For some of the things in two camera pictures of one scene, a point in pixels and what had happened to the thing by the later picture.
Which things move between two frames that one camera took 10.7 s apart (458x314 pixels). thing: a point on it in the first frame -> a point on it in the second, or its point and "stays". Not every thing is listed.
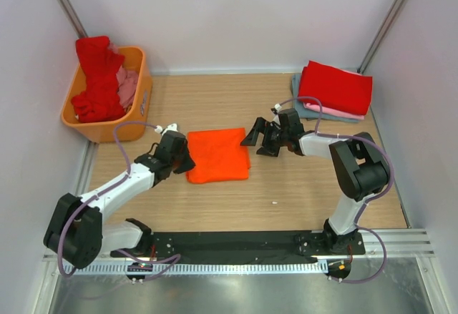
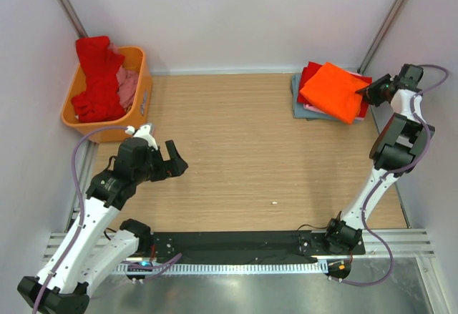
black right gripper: (269, 138) -> (374, 91)
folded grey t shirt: (302, 111) stays
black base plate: (240, 247) stays
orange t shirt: (218, 156) -> (333, 90)
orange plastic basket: (102, 131) stays
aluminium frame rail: (401, 245) stays
